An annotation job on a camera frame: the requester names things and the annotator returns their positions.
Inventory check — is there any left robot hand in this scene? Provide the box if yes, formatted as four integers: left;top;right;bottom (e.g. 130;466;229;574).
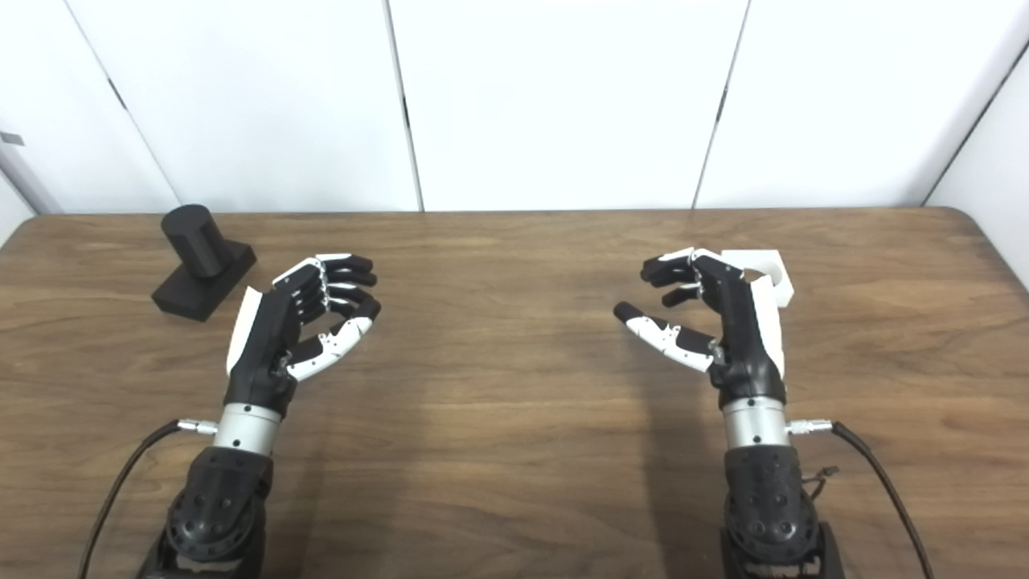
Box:
223;253;382;419

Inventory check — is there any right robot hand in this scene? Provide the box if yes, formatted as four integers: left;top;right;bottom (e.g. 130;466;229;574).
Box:
613;248;788;408

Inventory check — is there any white square piece with hole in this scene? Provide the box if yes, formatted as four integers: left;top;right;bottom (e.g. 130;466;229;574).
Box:
721;249;795;310

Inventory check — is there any black peg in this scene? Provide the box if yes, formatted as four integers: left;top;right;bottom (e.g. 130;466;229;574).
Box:
151;204;258;323

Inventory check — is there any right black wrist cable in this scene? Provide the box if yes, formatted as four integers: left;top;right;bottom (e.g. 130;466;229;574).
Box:
786;418;936;579

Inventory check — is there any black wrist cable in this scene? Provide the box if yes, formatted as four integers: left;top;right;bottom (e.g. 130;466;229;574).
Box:
786;418;936;579
78;418;219;579

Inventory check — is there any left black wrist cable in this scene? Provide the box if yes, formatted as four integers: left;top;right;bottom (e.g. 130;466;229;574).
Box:
78;418;219;579

